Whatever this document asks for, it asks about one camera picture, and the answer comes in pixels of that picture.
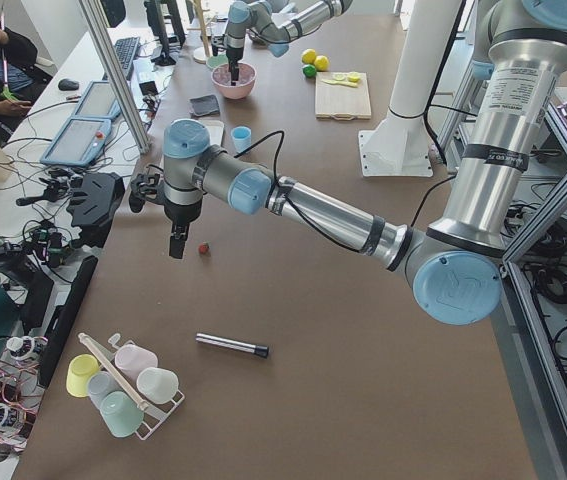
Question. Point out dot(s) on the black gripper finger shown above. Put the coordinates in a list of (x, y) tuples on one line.
[(234, 76), (177, 244)]

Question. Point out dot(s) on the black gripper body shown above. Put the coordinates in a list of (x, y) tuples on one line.
[(234, 55), (182, 213)]

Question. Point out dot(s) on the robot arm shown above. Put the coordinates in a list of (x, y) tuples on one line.
[(451, 267), (257, 18)]

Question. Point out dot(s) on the pink bowl of ice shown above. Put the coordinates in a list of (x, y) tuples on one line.
[(239, 89)]

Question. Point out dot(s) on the light blue plastic cup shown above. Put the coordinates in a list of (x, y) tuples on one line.
[(241, 138)]

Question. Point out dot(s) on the pink plastic cup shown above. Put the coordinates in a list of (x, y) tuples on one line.
[(132, 359)]

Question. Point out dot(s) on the white plastic cup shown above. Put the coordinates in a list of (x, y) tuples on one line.
[(158, 385)]

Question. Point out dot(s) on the yellow plastic cup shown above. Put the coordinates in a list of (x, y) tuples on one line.
[(80, 369)]

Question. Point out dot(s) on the grey-blue plastic cup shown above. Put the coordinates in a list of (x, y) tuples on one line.
[(99, 386)]

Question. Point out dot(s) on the green plastic cup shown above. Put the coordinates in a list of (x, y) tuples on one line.
[(121, 414)]

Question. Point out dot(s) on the small green bowl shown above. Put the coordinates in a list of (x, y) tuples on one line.
[(216, 60)]

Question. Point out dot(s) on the wooden stand with round base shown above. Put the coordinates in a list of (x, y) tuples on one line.
[(201, 28)]

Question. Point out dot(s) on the grey folded cloth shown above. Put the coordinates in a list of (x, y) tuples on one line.
[(204, 106)]

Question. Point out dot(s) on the cream rabbit tray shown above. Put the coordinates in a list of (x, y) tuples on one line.
[(215, 129)]

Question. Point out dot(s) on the green lime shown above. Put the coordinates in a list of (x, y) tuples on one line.
[(309, 71)]

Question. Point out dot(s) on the yellow lemon left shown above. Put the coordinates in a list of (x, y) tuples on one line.
[(309, 56)]

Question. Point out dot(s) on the yellow lemon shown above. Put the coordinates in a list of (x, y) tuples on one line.
[(309, 56), (321, 63)]

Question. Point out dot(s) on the black plastic fixture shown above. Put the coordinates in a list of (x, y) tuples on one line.
[(93, 205)]

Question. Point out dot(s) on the yellow lemon right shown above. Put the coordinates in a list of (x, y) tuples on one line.
[(321, 63)]

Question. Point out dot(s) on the wooden cutting board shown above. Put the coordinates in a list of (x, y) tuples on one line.
[(340, 102)]

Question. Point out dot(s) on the black keyboard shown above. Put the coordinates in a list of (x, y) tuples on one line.
[(126, 50)]

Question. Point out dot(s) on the yellow plastic knife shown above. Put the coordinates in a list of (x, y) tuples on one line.
[(345, 83)]

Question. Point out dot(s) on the lemon half slice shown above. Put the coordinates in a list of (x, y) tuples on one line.
[(353, 77)]

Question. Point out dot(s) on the blue teach pendant near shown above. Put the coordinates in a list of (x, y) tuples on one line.
[(78, 143)]

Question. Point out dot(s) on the blue teach pendant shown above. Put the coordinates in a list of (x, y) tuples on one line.
[(78, 143), (98, 100)]

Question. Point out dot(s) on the steel muddler with black tip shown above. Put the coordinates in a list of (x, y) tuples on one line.
[(261, 351)]

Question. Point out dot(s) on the blue teach pendant far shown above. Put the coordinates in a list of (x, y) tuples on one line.
[(98, 100)]

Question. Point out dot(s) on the long black bar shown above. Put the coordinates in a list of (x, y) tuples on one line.
[(61, 328)]

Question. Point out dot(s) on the black computer mouse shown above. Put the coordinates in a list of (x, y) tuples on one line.
[(67, 84)]

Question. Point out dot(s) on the white-capped drink bottle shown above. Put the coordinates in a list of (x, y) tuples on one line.
[(26, 349)]

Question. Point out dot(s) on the aluminium frame post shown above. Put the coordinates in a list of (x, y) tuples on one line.
[(97, 27)]

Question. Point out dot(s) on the white wire cup rack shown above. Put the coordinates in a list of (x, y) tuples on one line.
[(154, 414)]

